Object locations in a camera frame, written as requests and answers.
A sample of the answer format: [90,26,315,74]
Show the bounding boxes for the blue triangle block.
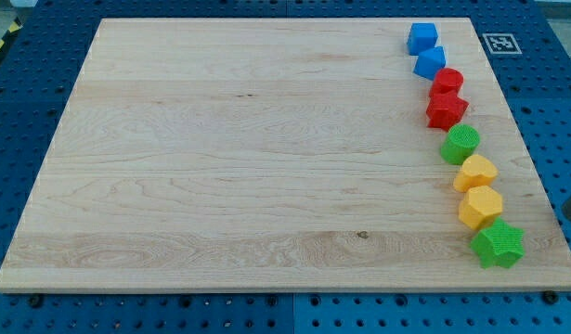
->
[413,46,446,81]

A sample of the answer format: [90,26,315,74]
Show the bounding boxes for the green star block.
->
[470,217,526,269]

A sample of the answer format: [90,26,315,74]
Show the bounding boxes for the white fiducial marker tag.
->
[483,32,522,55]

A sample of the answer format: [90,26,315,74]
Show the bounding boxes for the yellow hexagon block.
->
[458,186,503,230]

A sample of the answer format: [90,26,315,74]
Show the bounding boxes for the yellow black hazard tape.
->
[0,17,23,61]

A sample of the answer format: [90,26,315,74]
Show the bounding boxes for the green cylinder block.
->
[440,123,480,165]

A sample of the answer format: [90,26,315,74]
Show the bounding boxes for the red star block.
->
[426,91,469,132]

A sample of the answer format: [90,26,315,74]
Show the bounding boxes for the blue cube block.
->
[407,22,438,56]

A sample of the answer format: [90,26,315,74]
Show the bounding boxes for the large wooden board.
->
[0,18,571,293]

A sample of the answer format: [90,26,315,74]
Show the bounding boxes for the yellow heart block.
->
[452,154,499,192]

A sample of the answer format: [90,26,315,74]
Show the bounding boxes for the red cylinder block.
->
[429,68,464,96]

